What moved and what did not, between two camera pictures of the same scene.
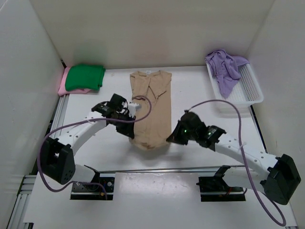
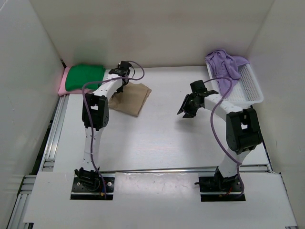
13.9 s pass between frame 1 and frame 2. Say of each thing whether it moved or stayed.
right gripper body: moved
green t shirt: stayed
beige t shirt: moved
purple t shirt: stayed
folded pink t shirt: stayed
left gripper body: moved
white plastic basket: stayed
